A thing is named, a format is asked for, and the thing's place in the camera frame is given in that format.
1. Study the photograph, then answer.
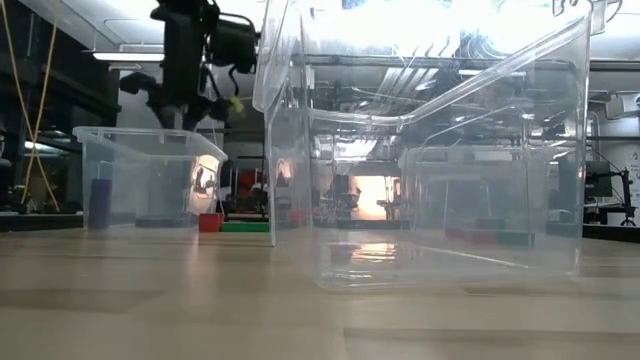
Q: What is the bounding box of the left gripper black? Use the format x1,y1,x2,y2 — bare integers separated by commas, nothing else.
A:
119,49,231,133

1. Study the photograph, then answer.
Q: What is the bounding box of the red block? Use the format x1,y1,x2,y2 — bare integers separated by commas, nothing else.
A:
198,212,225,234
443,226,500,246

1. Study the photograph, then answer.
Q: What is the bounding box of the green block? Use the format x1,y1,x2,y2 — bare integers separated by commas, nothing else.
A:
221,220,272,234
473,216,507,231
494,228,535,248

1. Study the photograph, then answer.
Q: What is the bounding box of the clear plastic bin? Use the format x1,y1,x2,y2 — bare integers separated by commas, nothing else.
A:
251,0,610,292
398,144,557,236
72,125,230,232

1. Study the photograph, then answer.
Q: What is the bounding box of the ceiling light panel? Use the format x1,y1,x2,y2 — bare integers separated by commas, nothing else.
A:
91,51,166,63

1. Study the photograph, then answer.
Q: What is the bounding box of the blue block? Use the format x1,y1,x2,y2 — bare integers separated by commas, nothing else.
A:
133,214,200,229
87,177,113,231

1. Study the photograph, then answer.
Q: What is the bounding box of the dark storage rack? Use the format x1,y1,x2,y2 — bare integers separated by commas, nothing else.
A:
0,0,122,214

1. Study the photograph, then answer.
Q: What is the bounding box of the dark monitor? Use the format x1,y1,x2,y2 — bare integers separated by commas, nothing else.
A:
583,159,615,199

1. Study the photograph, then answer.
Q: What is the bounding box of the black tripod stand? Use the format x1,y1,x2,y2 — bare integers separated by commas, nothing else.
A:
617,167,639,227

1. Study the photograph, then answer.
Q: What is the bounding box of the yellow cable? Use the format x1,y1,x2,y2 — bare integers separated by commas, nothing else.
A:
0,0,62,212

